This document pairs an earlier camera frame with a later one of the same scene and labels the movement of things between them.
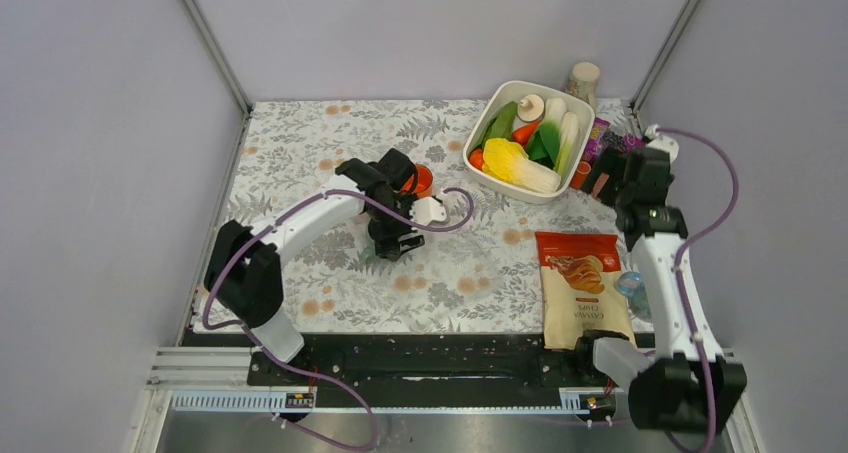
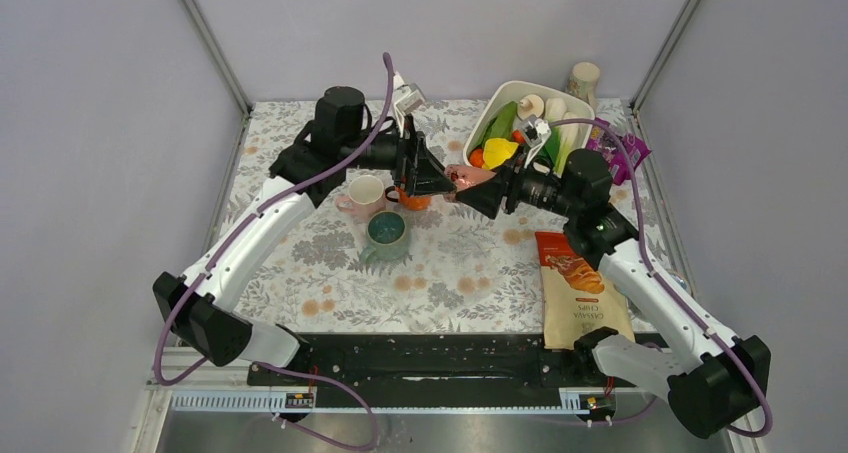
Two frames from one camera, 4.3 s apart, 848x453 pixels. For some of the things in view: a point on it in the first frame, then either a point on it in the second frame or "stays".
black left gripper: x=388 y=245 to x=425 y=173
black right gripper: x=613 y=164 to x=486 y=196
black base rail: x=429 y=360 stays
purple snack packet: x=601 y=140 stays
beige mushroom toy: x=530 y=107 stays
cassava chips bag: x=582 y=288 stays
